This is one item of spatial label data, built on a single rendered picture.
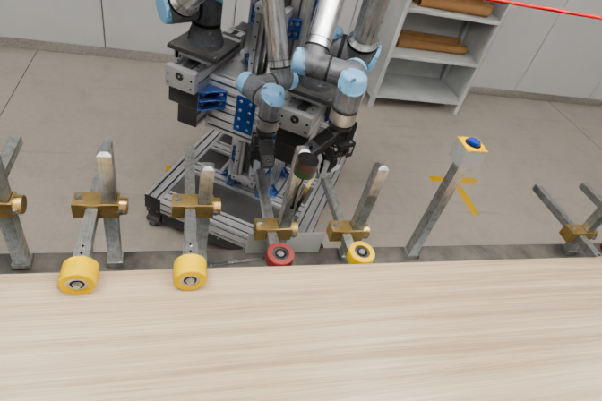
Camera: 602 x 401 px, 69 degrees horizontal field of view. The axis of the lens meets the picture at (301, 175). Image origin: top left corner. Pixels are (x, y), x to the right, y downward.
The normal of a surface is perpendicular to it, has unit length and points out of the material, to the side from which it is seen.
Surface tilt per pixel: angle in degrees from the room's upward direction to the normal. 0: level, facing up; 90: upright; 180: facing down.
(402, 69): 90
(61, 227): 0
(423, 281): 0
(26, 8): 90
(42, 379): 0
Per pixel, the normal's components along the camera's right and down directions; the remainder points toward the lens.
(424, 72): 0.18, 0.66
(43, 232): 0.21, -0.75
